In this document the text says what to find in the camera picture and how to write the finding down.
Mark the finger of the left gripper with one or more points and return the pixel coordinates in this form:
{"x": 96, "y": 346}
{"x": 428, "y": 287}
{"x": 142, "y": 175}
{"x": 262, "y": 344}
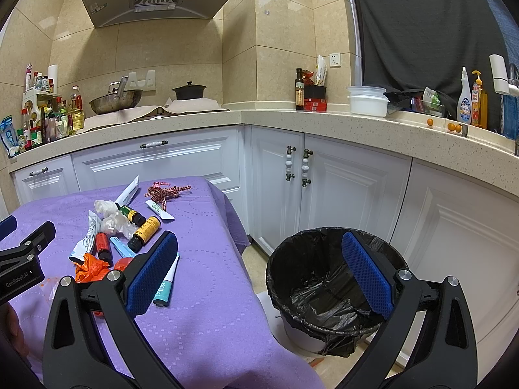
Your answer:
{"x": 7, "y": 226}
{"x": 39, "y": 239}

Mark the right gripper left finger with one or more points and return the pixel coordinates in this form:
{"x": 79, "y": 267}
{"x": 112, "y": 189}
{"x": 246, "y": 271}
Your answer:
{"x": 92, "y": 339}

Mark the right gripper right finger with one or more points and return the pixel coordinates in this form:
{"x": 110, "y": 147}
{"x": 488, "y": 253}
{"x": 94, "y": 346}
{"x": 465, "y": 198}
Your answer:
{"x": 445, "y": 353}

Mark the white blue snack packet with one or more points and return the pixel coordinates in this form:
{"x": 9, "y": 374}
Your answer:
{"x": 87, "y": 244}

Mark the orange plastic bag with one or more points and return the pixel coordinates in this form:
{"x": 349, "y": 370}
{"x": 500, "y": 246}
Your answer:
{"x": 92, "y": 269}

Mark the red small bottle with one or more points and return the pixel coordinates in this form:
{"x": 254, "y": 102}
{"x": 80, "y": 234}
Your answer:
{"x": 103, "y": 248}

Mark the white tissue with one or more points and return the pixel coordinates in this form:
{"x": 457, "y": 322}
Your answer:
{"x": 105, "y": 208}

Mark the teal cap white tube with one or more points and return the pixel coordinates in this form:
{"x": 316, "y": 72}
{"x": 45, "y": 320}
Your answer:
{"x": 163, "y": 295}

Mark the clear plastic bag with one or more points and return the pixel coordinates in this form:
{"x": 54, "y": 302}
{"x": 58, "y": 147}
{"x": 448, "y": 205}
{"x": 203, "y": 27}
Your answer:
{"x": 117, "y": 224}

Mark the long white tube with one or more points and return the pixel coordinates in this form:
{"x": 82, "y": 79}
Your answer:
{"x": 126, "y": 196}

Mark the green label bottle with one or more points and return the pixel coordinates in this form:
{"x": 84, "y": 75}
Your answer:
{"x": 133, "y": 216}

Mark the yellow label bottle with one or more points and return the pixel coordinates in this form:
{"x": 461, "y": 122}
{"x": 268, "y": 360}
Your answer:
{"x": 144, "y": 233}

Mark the white green tube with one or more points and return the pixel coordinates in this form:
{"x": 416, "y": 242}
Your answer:
{"x": 159, "y": 211}

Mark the red checkered ribbon bow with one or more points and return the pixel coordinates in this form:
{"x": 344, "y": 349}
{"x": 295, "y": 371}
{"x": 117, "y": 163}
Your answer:
{"x": 161, "y": 192}

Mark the light blue tube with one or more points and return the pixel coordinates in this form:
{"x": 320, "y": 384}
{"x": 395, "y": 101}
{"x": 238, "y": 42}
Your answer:
{"x": 122, "y": 249}

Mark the black lined trash bin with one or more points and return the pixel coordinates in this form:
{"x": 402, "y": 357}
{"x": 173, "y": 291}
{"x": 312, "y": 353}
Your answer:
{"x": 310, "y": 283}

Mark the person left hand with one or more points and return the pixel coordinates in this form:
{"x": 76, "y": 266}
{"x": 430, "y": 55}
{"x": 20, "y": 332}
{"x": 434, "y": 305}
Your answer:
{"x": 15, "y": 333}

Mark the seasoning shelf with bottles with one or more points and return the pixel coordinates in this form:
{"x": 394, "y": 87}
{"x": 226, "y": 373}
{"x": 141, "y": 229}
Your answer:
{"x": 44, "y": 116}

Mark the purple tablecloth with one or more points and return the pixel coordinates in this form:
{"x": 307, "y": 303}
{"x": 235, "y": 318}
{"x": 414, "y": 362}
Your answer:
{"x": 182, "y": 313}

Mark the cooking oil bottle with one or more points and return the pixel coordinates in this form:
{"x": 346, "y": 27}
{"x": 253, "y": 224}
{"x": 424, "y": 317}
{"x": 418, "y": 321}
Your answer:
{"x": 76, "y": 111}

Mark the steel wok pan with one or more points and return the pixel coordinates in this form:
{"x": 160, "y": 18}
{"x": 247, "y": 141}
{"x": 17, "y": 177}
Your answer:
{"x": 118, "y": 98}

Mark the black casserole pot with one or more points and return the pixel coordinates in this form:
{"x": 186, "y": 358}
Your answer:
{"x": 189, "y": 91}

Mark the white spray bottle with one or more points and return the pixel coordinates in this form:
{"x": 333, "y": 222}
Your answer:
{"x": 464, "y": 103}

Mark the orange dish soap bottle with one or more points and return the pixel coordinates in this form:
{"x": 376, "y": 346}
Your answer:
{"x": 479, "y": 102}

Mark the white stacked containers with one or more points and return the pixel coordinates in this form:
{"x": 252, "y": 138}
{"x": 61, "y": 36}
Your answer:
{"x": 369, "y": 101}

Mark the black box with snacks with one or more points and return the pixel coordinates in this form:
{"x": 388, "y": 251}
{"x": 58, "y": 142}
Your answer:
{"x": 315, "y": 99}

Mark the dark oil bottle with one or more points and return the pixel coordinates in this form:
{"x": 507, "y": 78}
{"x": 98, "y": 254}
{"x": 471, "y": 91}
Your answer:
{"x": 299, "y": 90}

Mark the black curtain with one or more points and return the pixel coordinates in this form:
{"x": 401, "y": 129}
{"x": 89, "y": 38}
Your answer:
{"x": 410, "y": 45}

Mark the small left drawer handle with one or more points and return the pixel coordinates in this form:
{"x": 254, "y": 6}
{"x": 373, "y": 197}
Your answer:
{"x": 38, "y": 172}

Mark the right cabinet door handle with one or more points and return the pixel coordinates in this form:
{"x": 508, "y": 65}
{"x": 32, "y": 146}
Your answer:
{"x": 306, "y": 167}

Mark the cabinet door handle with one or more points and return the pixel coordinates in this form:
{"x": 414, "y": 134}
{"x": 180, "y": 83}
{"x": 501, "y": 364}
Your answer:
{"x": 306, "y": 167}
{"x": 289, "y": 175}

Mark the left cabinet door handle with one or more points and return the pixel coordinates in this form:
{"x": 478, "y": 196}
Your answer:
{"x": 289, "y": 175}

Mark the wall power socket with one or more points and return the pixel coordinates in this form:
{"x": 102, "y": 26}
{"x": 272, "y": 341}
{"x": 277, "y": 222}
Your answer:
{"x": 334, "y": 60}

